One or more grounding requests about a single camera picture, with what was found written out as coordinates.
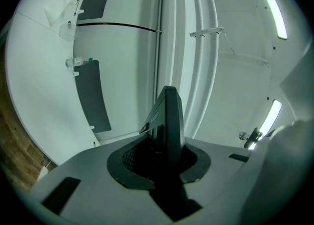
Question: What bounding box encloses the small white box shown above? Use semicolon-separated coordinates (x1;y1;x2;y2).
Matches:
36;166;50;181

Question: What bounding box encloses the dark grey divider panel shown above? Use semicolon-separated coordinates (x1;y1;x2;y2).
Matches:
73;59;112;134

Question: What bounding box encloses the white pipe bracket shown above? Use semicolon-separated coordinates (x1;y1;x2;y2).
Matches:
188;26;225;39

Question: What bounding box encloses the black keyboard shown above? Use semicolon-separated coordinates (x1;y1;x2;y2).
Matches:
138;85;185;173

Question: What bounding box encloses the white corrugated pipe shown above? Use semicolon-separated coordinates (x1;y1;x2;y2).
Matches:
192;0;219;139

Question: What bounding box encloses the clear plastic water bottle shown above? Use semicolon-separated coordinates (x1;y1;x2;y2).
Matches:
65;57;94;68

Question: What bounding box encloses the clear plastic container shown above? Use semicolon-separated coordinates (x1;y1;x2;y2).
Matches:
58;23;79;42

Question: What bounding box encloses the long ceiling light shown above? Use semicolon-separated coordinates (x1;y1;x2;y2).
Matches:
247;99;283;151
260;0;288;40

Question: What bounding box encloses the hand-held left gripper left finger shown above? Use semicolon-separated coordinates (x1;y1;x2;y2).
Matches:
29;134;175;225

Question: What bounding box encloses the black mounted camera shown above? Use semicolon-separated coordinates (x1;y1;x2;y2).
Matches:
244;127;263;149

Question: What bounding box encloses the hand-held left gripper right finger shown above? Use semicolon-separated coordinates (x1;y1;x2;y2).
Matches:
176;137;256;225

